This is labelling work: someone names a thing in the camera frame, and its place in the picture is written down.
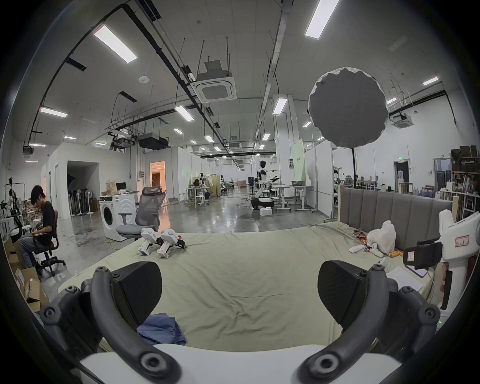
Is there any black office chair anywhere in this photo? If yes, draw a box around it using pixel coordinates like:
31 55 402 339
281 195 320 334
34 210 68 278

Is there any white notebook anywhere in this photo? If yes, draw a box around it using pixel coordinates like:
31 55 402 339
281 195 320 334
385 267 429 290

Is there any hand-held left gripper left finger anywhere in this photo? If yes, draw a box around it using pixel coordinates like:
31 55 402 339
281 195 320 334
39 261 182 384

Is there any open brown carton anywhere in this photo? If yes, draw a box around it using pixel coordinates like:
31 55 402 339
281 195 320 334
14 266 50 313

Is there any round grey softbox lamp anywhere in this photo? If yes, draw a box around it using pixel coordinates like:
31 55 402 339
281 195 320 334
307 67 389 189

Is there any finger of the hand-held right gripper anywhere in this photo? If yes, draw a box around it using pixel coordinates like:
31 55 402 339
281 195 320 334
403 241 443 270

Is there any storage shelf with cartons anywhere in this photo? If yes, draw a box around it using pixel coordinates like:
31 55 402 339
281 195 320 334
439 145 480 223

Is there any white standing desk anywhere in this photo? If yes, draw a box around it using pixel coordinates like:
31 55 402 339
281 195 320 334
275 181 315 213

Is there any dark blue garment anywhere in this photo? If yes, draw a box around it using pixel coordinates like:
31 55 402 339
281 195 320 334
137 312 187 346

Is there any spare white hand-held gripper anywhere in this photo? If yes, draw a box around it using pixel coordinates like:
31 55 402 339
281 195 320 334
156 228 187 259
138 227 160 256

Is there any white plastic bag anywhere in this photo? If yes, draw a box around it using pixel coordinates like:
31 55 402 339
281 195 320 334
366 220 397 254

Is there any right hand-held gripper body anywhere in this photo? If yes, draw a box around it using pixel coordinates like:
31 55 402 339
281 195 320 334
438 209 480 313

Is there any white washing machine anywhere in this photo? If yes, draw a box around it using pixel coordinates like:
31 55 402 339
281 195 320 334
98 180 140 243

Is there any tall table with stools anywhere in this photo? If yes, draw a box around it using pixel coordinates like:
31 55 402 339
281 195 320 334
183 184 211 208

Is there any grey padded headboard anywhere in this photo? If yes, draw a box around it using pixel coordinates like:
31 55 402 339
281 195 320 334
338 185 454 253

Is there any group of standing fans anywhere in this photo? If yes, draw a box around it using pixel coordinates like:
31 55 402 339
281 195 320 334
67 187 95 217

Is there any bed with pale green sheet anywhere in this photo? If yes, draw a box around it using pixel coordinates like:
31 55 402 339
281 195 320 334
56 221 437 353

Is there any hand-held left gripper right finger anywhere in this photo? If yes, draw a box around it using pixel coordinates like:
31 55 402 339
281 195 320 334
296 260 441 384

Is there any grey mesh office chair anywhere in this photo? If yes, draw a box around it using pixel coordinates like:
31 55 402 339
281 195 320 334
116 186 167 241

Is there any white humanoid robot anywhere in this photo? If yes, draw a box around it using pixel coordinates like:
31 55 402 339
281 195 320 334
250 160 282 211

